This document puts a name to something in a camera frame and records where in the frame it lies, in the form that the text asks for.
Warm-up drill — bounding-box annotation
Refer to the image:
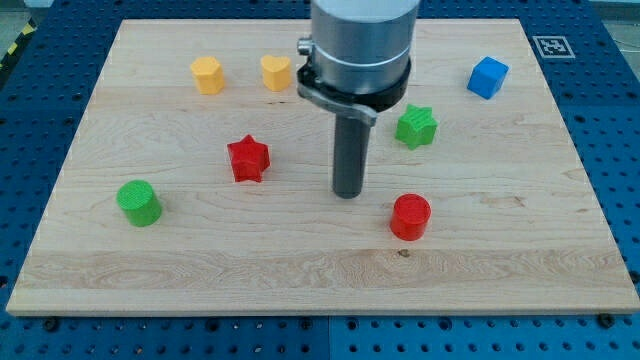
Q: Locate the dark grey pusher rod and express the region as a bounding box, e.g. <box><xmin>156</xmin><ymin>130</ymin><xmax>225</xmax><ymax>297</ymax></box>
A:
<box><xmin>332</xmin><ymin>116</ymin><xmax>370</xmax><ymax>199</ymax></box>

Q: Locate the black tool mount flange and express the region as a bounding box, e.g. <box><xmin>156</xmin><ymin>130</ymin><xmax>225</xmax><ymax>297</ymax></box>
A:
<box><xmin>296</xmin><ymin>60</ymin><xmax>411</xmax><ymax>126</ymax></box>

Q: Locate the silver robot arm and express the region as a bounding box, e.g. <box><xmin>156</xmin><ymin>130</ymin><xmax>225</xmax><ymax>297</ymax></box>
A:
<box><xmin>297</xmin><ymin>0</ymin><xmax>420</xmax><ymax>199</ymax></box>

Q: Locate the green star block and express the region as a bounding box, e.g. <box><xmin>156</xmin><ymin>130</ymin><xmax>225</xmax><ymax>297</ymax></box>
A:
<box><xmin>395</xmin><ymin>104</ymin><xmax>438</xmax><ymax>150</ymax></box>

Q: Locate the red star block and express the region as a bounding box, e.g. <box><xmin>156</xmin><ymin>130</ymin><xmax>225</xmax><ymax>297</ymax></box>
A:
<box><xmin>227</xmin><ymin>134</ymin><xmax>270</xmax><ymax>183</ymax></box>

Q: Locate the wooden board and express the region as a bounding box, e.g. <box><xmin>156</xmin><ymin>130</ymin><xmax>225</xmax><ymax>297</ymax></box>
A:
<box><xmin>7</xmin><ymin>19</ymin><xmax>639</xmax><ymax>317</ymax></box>

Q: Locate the yellow heart block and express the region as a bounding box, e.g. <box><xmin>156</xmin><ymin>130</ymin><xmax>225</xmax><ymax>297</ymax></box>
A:
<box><xmin>260</xmin><ymin>55</ymin><xmax>292</xmax><ymax>92</ymax></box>

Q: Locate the red cylinder block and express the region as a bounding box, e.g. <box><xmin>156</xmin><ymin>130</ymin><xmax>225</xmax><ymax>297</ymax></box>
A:
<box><xmin>389</xmin><ymin>193</ymin><xmax>431</xmax><ymax>241</ymax></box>

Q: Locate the blue cube block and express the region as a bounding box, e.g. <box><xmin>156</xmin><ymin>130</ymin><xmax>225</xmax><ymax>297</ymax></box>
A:
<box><xmin>467</xmin><ymin>57</ymin><xmax>509</xmax><ymax>100</ymax></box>

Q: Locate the yellow pentagon block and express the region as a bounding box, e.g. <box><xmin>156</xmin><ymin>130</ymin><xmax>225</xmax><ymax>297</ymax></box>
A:
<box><xmin>190</xmin><ymin>57</ymin><xmax>225</xmax><ymax>95</ymax></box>

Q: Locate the fiducial marker tag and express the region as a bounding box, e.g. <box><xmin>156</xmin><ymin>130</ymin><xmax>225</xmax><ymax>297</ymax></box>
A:
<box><xmin>533</xmin><ymin>35</ymin><xmax>575</xmax><ymax>59</ymax></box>

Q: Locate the green cylinder block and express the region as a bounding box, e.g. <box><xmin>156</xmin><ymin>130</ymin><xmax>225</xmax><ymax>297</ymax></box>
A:
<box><xmin>116</xmin><ymin>180</ymin><xmax>162</xmax><ymax>227</ymax></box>

